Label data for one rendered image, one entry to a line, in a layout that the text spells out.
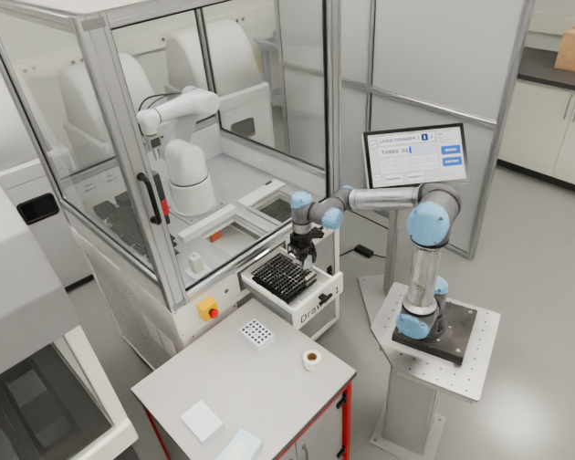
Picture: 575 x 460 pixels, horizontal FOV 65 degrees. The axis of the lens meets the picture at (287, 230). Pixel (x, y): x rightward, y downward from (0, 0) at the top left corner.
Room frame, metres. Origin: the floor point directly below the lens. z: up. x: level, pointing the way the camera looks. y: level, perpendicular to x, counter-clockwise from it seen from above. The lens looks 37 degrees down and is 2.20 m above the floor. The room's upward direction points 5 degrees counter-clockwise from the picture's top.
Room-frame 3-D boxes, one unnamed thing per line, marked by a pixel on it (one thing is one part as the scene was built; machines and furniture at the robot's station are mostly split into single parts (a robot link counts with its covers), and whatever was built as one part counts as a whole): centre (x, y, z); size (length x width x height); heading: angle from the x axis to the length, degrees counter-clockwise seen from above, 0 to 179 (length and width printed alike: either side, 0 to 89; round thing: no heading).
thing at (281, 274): (1.42, 0.03, 0.87); 0.22 x 0.18 x 0.06; 43
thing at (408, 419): (1.16, -0.51, 0.38); 0.30 x 0.30 x 0.76; 58
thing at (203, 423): (0.83, 0.34, 0.79); 0.13 x 0.09 x 0.05; 42
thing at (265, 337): (1.20, 0.16, 0.78); 0.12 x 0.08 x 0.04; 41
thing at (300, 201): (1.36, -0.06, 1.27); 0.09 x 0.08 x 0.11; 53
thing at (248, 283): (1.43, 0.04, 0.86); 0.40 x 0.26 x 0.06; 43
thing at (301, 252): (1.36, -0.05, 1.11); 0.09 x 0.08 x 0.12; 133
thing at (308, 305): (1.27, -0.10, 0.87); 0.29 x 0.02 x 0.11; 133
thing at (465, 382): (1.15, -0.53, 0.70); 0.45 x 0.44 x 0.12; 58
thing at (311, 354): (1.06, -0.05, 0.78); 0.07 x 0.07 x 0.04
